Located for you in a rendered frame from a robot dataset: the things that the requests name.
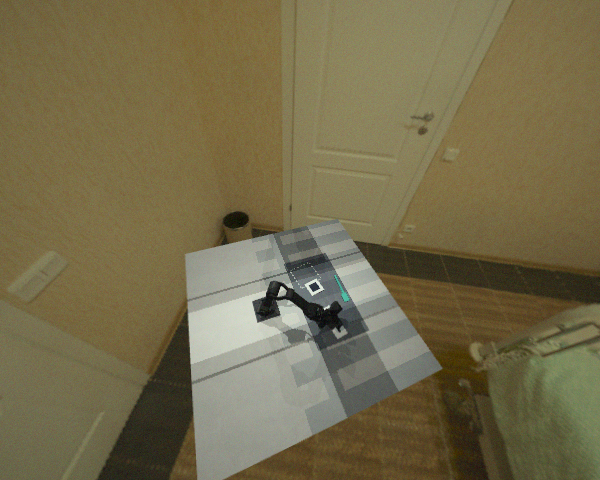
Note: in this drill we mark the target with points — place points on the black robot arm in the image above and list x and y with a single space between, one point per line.
309 309

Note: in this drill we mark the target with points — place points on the white square tile with dark blue centre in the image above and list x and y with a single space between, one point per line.
314 287

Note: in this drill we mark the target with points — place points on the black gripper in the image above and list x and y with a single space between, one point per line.
334 306

